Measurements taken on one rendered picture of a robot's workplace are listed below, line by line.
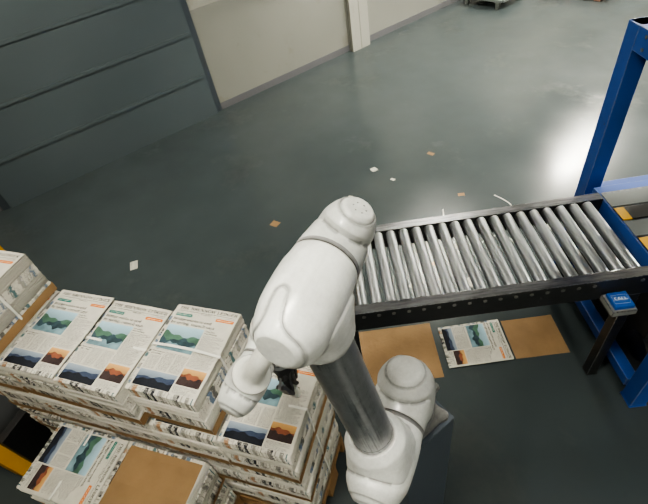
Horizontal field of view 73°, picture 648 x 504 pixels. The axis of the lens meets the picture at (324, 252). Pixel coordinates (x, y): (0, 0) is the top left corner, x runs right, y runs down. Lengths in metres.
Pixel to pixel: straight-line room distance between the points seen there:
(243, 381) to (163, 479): 0.94
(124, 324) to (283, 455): 0.79
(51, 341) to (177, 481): 0.73
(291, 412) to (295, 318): 1.06
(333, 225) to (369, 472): 0.62
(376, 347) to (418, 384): 1.57
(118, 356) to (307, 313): 1.22
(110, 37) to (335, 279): 4.60
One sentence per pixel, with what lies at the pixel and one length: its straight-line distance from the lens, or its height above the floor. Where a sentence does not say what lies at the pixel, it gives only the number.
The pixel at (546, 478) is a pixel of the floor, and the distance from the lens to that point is 2.54.
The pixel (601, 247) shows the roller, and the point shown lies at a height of 0.79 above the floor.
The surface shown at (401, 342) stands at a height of 0.00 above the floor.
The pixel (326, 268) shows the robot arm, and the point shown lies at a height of 1.82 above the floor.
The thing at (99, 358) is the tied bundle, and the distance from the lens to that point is 1.86.
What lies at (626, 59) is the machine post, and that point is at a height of 1.41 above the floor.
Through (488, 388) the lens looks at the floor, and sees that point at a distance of 2.68.
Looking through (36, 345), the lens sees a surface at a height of 1.07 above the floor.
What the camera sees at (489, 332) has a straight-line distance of 2.87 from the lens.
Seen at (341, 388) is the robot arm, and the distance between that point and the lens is 0.88.
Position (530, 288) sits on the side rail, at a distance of 2.06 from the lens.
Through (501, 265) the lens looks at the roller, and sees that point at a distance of 2.13.
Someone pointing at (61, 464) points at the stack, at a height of 0.60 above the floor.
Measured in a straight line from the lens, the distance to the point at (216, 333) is 1.69.
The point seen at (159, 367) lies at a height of 1.06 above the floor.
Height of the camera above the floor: 2.34
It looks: 44 degrees down
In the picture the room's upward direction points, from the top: 12 degrees counter-clockwise
